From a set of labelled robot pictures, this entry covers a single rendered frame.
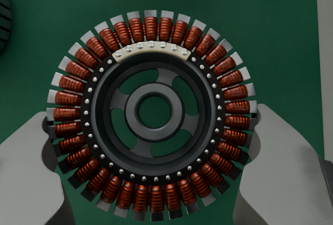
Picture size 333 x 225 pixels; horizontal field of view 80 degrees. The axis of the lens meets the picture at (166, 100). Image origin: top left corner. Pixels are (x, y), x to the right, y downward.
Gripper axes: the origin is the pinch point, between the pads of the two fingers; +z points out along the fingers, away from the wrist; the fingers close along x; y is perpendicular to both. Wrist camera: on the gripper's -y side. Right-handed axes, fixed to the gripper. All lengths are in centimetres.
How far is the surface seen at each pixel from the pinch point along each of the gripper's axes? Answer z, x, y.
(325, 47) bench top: 8.8, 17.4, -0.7
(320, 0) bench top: 11.1, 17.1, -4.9
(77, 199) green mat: 1.7, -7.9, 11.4
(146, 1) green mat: 10.9, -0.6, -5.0
